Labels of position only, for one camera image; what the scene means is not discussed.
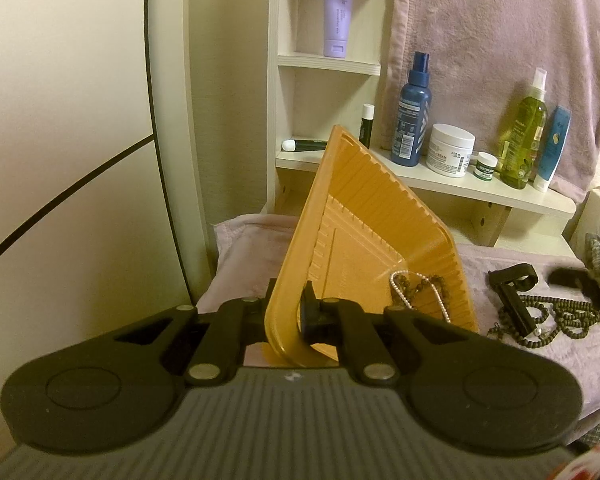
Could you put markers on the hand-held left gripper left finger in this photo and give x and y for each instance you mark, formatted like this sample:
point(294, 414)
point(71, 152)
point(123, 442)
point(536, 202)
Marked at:
point(252, 312)

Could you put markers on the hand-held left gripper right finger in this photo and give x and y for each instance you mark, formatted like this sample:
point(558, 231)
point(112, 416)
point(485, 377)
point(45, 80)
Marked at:
point(308, 310)

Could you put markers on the orange plastic tray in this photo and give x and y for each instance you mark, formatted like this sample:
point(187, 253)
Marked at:
point(350, 240)

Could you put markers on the dark beaded earring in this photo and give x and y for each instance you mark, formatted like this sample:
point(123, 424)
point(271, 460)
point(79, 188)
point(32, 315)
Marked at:
point(441, 285)
point(414, 287)

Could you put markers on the blue and white tube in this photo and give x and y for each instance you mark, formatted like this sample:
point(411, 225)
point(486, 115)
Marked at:
point(552, 150)

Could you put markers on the small green labelled jar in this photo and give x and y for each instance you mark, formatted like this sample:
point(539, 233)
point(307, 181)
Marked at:
point(485, 167)

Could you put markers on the green spray bottle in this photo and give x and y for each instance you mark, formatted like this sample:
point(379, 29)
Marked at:
point(522, 140)

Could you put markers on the dark green tube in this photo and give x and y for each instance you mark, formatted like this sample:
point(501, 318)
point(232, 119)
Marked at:
point(307, 145)

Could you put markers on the cream wooden shelf unit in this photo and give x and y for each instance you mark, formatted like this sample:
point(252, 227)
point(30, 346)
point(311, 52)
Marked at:
point(430, 182)

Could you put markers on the white cream jar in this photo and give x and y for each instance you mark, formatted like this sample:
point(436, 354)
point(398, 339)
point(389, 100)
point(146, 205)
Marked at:
point(449, 152)

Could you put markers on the white and black lip balm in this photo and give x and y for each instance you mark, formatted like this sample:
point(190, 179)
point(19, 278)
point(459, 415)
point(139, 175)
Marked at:
point(366, 127)

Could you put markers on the blue spray bottle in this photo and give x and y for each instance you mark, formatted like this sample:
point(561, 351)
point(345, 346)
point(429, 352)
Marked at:
point(411, 125)

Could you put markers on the lilac hanging towel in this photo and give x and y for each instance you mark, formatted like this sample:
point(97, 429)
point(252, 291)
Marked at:
point(480, 35)

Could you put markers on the lavender tube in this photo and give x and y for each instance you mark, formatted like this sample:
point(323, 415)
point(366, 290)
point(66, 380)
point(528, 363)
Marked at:
point(339, 15)

